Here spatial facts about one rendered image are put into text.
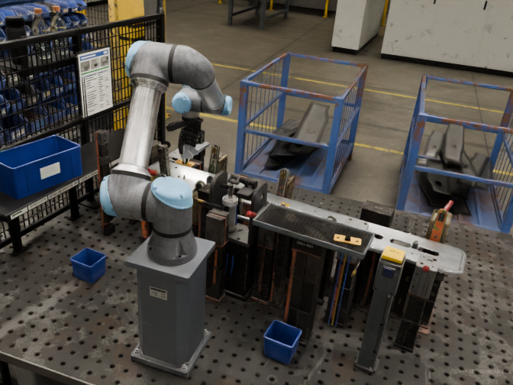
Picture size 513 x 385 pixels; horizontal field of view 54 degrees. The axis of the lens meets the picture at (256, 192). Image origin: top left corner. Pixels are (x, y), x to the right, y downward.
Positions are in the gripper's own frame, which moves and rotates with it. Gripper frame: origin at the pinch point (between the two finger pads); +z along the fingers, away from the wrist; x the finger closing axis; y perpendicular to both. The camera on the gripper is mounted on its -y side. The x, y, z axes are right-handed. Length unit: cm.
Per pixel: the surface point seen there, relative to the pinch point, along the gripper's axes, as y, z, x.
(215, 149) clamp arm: 6.4, -0.8, 15.4
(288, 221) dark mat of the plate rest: 61, -8, -34
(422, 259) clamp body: 104, 1, -16
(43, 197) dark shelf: -32, 7, -48
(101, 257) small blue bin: -13, 33, -40
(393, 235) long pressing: 91, 8, 4
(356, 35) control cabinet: -119, 75, 765
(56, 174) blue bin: -35, 2, -38
